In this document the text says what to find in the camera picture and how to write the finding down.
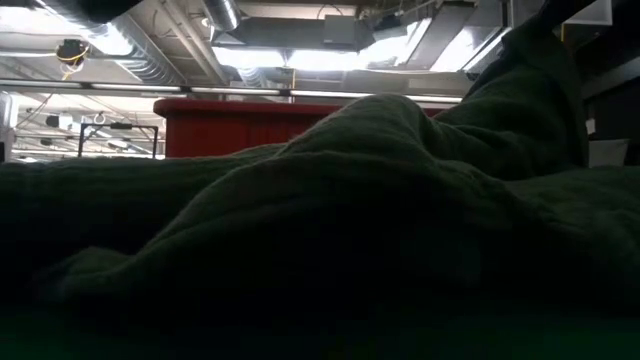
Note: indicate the dark green garment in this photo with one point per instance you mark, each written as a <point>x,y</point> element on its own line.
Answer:
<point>350,200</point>

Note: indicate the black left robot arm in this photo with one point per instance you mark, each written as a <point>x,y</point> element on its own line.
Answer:
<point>110,7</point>

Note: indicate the red plastic laundry basket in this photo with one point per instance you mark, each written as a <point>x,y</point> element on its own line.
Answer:
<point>225,130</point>

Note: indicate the grey flat panel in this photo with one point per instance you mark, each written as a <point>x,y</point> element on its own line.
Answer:
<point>607,152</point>

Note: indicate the grey ceiling box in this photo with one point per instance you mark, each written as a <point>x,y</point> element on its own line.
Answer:
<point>345,32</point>

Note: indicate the bright ceiling light panel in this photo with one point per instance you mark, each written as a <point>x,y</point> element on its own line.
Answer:
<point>300,59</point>

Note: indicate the black metal rack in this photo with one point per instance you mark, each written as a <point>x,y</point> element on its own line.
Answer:
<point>80,140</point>

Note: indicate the white machine housing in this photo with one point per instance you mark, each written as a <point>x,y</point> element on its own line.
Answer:
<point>6,125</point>

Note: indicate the round silver air duct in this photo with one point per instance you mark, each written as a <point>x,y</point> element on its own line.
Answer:
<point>222,12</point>

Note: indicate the corrugated silver air duct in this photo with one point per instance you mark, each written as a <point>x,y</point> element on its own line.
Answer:
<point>145,60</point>

